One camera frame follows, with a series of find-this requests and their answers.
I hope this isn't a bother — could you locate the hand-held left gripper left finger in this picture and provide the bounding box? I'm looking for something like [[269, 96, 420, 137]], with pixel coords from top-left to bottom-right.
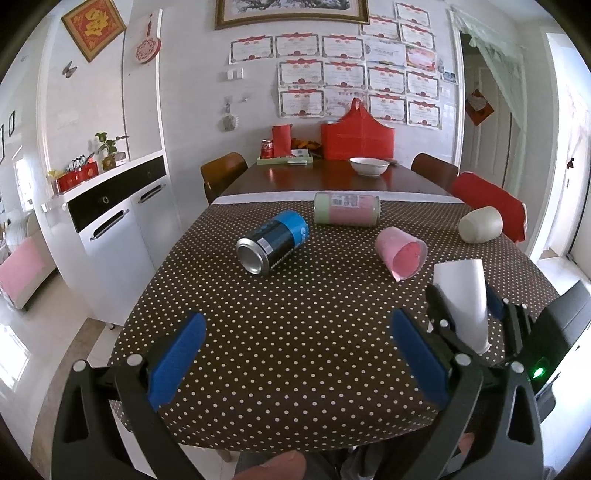
[[51, 313, 207, 480]]

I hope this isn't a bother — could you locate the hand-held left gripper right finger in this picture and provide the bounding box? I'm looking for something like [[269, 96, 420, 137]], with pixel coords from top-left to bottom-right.
[[392, 308, 544, 480]]

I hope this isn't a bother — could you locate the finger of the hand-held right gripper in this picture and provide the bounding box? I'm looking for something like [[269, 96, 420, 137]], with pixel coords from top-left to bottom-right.
[[425, 283, 482, 366], [486, 285, 533, 364]]

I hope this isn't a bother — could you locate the white paper cup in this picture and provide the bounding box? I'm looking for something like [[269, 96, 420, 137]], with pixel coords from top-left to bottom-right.
[[433, 258, 491, 355]]

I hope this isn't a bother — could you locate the pink cup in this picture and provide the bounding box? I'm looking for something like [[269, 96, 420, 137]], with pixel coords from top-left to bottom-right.
[[374, 226, 428, 282]]

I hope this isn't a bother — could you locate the grey-beige cup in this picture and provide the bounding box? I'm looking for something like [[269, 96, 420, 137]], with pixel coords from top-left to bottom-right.
[[458, 207, 503, 244]]

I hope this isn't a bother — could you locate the person's left hand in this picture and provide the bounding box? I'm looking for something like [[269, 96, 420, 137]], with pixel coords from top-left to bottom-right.
[[235, 450, 306, 480]]

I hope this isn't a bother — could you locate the brown polka dot tablecloth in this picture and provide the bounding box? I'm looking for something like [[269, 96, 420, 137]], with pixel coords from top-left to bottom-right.
[[108, 191, 561, 450]]

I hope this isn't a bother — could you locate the chair with red cover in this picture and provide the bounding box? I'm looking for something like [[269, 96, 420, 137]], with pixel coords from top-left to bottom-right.
[[450, 172, 528, 244]]

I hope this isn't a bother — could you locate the white and black cabinet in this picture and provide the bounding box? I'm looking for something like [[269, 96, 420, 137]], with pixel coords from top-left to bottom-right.
[[41, 148, 168, 326]]

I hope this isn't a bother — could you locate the green and pink roll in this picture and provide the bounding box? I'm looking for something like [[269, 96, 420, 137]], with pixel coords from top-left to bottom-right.
[[313, 192, 381, 228]]

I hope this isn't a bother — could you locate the brown wooden chair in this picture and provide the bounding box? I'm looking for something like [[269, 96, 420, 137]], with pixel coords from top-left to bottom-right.
[[200, 152, 249, 205], [411, 153, 460, 192]]

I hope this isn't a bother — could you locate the blue and black can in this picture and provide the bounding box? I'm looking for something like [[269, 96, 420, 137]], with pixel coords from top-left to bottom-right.
[[236, 210, 309, 277]]

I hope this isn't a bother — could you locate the white bowl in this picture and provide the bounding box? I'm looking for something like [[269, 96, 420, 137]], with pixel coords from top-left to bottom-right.
[[349, 157, 390, 177]]

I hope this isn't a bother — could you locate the pink sofa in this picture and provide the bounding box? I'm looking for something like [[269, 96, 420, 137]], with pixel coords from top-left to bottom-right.
[[0, 217, 58, 310]]

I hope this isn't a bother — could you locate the red gift bag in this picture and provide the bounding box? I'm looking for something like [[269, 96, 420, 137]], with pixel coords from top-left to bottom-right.
[[320, 98, 396, 161]]

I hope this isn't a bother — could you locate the red container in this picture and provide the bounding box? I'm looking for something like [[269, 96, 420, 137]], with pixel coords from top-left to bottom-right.
[[55, 161, 99, 192]]

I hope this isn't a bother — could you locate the red diamond door decoration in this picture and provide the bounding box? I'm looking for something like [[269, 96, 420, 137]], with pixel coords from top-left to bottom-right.
[[464, 89, 495, 126]]

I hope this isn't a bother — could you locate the green tray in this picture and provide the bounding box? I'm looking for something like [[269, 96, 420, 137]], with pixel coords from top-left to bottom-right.
[[257, 154, 314, 166]]

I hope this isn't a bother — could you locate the potted plant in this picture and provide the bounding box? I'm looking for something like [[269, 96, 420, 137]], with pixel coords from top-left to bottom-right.
[[95, 132, 127, 172]]

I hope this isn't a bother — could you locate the red box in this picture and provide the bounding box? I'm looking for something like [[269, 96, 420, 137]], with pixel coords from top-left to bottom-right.
[[271, 124, 294, 158]]

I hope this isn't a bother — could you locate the pale green door curtain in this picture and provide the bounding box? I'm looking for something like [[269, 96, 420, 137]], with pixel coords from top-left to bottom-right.
[[450, 7, 527, 139]]

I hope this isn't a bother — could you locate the round pink hanging ornament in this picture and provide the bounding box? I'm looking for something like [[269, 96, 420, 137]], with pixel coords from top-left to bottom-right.
[[134, 11, 161, 64]]

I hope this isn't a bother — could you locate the gold framed picture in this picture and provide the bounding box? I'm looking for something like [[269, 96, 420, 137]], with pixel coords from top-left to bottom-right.
[[215, 0, 370, 31]]

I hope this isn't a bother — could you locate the red diamond framed decoration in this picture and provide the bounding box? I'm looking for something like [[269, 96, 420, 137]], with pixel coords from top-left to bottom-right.
[[61, 0, 127, 63]]

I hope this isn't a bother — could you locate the group of wall certificates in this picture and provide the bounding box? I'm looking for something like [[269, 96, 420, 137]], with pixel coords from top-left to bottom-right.
[[228, 2, 441, 131]]

